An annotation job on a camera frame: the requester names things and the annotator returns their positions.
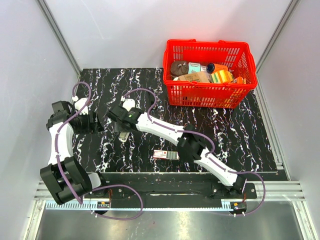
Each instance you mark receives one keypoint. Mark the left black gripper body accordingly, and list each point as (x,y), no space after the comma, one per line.
(83,125)

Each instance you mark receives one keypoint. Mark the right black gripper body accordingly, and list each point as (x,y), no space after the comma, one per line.
(118,127)

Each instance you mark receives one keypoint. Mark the beige stapler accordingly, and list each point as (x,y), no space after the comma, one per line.
(123,136)

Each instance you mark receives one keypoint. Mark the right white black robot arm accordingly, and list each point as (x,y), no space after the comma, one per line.
(190,144)

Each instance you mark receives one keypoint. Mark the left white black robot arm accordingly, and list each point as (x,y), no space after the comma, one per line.
(64,176)

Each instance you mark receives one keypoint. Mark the red white staples box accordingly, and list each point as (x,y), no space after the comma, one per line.
(167,155)

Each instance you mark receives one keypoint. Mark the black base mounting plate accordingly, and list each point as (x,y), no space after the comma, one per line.
(169,191)

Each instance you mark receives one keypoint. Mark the brown round bun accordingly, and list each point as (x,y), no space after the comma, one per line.
(179,68)

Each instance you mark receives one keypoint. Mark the teal white small box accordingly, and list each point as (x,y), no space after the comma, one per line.
(194,67)

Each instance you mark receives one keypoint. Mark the brown cardboard box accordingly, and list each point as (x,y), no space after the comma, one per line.
(199,77)

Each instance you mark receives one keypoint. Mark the orange bottle blue cap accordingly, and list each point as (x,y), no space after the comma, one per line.
(214,67)

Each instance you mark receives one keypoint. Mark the yellow green striped box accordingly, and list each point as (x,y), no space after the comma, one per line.
(221,77)

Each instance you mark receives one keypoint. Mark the black marble pattern mat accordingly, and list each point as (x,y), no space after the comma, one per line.
(238,135)

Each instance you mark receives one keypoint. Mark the orange packet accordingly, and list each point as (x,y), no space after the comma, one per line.
(239,80)

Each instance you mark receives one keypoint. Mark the red plastic basket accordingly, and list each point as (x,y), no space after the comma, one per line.
(236,55)

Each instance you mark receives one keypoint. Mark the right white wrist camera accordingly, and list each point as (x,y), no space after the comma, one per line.
(128,103)

